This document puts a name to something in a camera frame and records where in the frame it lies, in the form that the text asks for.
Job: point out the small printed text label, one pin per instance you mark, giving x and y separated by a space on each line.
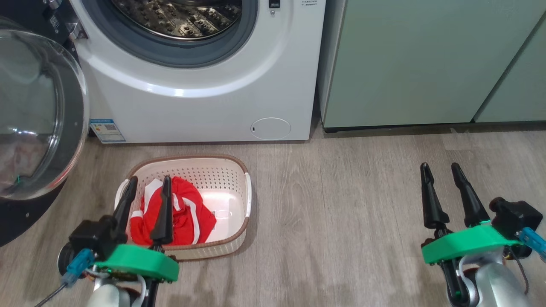
310 2

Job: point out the white front-load washing machine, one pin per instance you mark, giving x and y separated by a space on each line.
204 111

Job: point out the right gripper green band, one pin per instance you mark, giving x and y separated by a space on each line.
465 243

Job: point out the cream perforated laundry basket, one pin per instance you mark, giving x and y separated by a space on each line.
222 200

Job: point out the steel washer drum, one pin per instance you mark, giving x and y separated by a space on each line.
179 21

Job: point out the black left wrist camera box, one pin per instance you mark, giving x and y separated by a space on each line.
89 234

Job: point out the blue energy label sticker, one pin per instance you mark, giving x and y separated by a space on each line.
107 131

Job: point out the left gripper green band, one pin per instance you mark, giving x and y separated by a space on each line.
140 262

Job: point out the red and white garment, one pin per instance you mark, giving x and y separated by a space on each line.
190 213

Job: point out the black door lock slot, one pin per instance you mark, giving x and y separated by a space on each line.
274 4

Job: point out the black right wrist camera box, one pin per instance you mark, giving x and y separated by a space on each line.
516 215

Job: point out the pale green cabinet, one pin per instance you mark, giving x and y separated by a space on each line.
520 85
405 64

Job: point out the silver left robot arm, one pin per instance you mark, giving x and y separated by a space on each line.
108 296

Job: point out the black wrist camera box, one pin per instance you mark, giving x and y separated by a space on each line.
89 234
516 215

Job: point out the washing machine glass door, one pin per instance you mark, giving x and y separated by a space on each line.
42 128

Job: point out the chrome door hinge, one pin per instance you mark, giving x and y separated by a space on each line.
76 31

